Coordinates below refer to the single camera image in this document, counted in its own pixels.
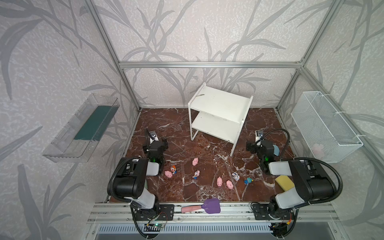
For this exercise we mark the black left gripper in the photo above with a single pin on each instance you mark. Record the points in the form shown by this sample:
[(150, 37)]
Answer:
[(154, 145)]

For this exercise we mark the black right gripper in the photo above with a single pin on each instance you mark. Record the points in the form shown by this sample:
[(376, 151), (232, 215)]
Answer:
[(258, 146)]

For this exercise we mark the orange hooded Doraemon figure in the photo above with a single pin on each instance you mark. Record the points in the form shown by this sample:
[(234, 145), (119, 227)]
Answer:
[(173, 169)]

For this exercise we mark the blue green Doraemon figure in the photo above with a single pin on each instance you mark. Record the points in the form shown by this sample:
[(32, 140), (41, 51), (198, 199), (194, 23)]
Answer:
[(247, 181)]

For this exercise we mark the white hooded Doraemon figure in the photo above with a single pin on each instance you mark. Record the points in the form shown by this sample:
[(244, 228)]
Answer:
[(236, 177)]

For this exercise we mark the pink hooded Doraemon figure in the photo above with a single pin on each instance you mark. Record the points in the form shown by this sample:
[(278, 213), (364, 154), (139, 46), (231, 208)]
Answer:
[(196, 174)]

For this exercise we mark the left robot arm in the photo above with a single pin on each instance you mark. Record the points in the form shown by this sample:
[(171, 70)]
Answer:
[(127, 183)]

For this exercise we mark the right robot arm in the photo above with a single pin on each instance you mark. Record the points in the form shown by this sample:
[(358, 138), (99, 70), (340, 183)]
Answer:
[(315, 182)]

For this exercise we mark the white two-tier shelf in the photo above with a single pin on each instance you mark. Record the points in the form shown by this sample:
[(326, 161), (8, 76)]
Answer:
[(218, 113)]

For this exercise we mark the light blue toy shovel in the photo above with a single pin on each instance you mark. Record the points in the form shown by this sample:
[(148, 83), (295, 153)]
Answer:
[(276, 150)]

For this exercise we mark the pink pig toy left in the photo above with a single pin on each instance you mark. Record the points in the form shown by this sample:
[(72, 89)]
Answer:
[(168, 174)]

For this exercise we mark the pink pig toy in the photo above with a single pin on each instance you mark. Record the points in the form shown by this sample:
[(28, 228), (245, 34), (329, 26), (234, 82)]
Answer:
[(195, 161), (219, 181), (229, 184), (168, 174)]

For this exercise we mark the yellow sponge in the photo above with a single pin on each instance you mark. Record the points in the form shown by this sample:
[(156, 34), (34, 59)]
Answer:
[(285, 183)]

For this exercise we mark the pink pig toy centre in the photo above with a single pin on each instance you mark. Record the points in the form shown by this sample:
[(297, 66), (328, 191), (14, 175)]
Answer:
[(195, 161)]

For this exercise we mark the pink pig toy lower right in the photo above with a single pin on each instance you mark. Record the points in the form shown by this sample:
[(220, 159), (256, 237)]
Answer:
[(229, 184)]

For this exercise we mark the pink toy in basket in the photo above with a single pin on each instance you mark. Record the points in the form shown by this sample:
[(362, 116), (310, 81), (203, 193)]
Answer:
[(318, 151)]

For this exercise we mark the pink pig toy lower middle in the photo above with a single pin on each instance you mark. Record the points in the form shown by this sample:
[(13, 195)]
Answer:
[(219, 181)]

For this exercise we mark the green circuit board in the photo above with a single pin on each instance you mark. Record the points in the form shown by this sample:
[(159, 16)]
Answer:
[(155, 227)]

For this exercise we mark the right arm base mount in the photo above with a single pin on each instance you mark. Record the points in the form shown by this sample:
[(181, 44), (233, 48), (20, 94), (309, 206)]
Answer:
[(271, 212)]

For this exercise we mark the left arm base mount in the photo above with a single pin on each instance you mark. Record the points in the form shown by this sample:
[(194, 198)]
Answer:
[(162, 212)]

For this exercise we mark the white wire mesh basket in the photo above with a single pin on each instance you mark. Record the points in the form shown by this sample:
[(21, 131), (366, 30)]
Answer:
[(320, 123)]

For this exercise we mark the purple toy spatula pink handle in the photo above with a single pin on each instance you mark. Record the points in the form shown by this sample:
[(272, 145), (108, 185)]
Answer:
[(210, 206)]

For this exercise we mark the clear plastic wall bin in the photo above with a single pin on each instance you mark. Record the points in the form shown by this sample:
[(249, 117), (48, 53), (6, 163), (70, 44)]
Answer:
[(79, 138)]

